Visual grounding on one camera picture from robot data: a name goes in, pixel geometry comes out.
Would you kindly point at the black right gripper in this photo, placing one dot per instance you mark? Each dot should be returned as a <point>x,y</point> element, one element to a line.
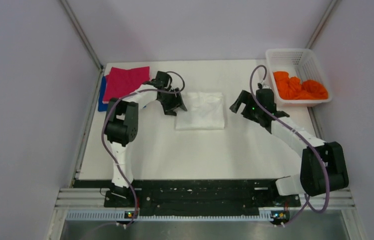
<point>244,98</point>

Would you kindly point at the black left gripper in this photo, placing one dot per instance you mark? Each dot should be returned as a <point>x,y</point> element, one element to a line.
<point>177,102</point>

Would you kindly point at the white printed t-shirt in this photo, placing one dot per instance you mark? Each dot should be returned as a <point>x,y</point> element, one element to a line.
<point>205,111</point>

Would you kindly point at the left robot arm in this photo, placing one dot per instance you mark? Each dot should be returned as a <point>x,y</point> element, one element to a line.
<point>121,124</point>

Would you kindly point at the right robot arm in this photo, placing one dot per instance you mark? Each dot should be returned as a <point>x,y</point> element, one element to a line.
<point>323,168</point>

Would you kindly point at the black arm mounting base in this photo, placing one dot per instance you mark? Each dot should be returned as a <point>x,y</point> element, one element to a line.
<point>195,198</point>

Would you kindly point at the orange crumpled t-shirt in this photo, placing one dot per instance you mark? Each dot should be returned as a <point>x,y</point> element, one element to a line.
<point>292,88</point>

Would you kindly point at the folded magenta t-shirt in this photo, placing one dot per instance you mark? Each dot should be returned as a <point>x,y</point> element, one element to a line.
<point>135,72</point>

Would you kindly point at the white plastic basket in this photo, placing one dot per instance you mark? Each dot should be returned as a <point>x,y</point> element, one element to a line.
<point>300,63</point>

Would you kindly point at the folded blue t-shirt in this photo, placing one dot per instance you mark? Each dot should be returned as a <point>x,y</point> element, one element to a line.
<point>101,101</point>

